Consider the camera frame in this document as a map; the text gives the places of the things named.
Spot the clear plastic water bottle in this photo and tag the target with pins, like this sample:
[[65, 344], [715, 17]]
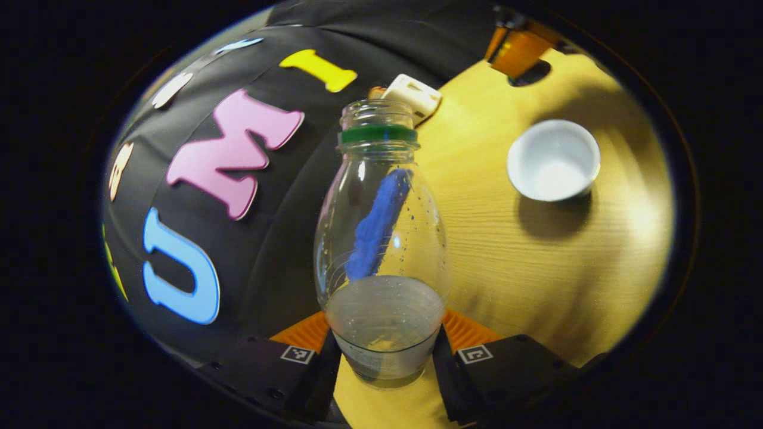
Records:
[[381, 310]]

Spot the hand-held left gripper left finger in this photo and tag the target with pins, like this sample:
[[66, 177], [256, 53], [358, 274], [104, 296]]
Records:
[[298, 363]]

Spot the blue folded towel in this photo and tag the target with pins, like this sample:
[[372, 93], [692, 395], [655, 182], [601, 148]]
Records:
[[378, 223]]

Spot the white toaster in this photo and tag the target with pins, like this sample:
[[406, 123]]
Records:
[[411, 95]]

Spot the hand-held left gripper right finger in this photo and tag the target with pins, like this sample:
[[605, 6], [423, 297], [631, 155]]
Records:
[[506, 372]]

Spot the dark blue teacup lid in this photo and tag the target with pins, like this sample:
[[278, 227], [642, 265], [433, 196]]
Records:
[[532, 73]]

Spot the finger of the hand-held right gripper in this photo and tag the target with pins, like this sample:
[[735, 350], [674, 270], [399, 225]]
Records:
[[517, 50]]

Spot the toasted bread slice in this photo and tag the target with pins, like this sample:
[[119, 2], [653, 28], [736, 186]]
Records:
[[375, 93]]

